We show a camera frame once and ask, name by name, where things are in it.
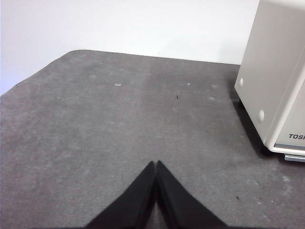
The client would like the silver crumb tray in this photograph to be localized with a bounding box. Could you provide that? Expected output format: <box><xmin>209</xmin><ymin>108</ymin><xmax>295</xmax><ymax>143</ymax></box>
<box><xmin>284</xmin><ymin>154</ymin><xmax>305</xmax><ymax>163</ymax></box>

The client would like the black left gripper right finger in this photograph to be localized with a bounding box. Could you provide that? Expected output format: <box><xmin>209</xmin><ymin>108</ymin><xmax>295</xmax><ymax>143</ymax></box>
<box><xmin>156</xmin><ymin>161</ymin><xmax>229</xmax><ymax>229</ymax></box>

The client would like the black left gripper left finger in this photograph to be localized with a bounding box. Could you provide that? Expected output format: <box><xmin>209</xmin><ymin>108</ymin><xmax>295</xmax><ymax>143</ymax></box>
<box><xmin>84</xmin><ymin>161</ymin><xmax>156</xmax><ymax>229</ymax></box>

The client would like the cream toaster oven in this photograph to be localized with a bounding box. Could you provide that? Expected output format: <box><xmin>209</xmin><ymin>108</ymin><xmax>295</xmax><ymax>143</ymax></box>
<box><xmin>234</xmin><ymin>0</ymin><xmax>305</xmax><ymax>163</ymax></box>

